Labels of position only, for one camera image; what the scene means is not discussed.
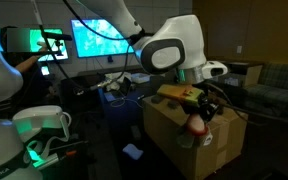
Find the black cable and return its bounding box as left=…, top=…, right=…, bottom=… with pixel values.
left=30, top=0, right=145, bottom=98

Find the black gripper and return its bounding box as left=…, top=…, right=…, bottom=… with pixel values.
left=183, top=95, right=219, bottom=122

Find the plaid green sofa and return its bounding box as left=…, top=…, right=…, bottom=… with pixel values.
left=246, top=63, right=288, bottom=111

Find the wooden shelf cabinet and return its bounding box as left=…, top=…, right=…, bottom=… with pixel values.
left=218, top=60, right=263, bottom=87

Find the black block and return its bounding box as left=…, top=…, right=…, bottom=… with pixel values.
left=151, top=95, right=164, bottom=104
left=167, top=100, right=180, bottom=109

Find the black block far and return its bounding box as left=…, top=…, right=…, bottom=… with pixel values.
left=151, top=95, right=164, bottom=104

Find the white terry towel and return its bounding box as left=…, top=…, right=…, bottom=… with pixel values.
left=105, top=72, right=131, bottom=91

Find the black block near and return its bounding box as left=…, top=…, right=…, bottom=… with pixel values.
left=167, top=100, right=180, bottom=109

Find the cardboard box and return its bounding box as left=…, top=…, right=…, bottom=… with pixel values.
left=143, top=96, right=247, bottom=180

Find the wall monitor right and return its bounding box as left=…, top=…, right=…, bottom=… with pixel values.
left=71, top=19, right=134, bottom=58

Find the black camera on stand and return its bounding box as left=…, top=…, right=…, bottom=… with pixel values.
left=41, top=32, right=72, bottom=41

